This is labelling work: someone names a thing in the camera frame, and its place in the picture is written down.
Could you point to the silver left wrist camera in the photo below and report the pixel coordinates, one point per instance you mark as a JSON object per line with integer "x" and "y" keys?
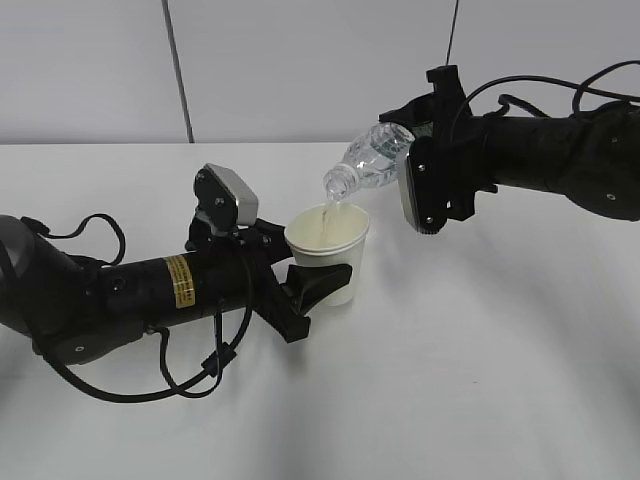
{"x": 224, "y": 200}

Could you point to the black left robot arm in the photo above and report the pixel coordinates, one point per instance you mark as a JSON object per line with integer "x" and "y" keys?
{"x": 85, "y": 308}

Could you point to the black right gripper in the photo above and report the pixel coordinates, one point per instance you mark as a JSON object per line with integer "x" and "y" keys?
{"x": 444, "y": 115}

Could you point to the clear green-label water bottle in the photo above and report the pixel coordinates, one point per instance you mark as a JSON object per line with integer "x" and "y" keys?
{"x": 369, "y": 162}

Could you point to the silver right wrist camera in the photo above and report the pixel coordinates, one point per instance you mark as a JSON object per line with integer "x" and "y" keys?
{"x": 422, "y": 196}

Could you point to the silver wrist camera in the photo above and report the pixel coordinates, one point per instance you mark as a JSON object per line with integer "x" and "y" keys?
{"x": 422, "y": 196}
{"x": 224, "y": 200}

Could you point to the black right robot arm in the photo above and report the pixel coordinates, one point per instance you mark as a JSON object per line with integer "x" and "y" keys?
{"x": 590, "y": 157}

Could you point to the white paper cup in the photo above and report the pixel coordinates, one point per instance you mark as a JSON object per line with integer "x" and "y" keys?
{"x": 328, "y": 235}

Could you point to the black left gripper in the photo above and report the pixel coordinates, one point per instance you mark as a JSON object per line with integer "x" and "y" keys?
{"x": 235, "y": 271}

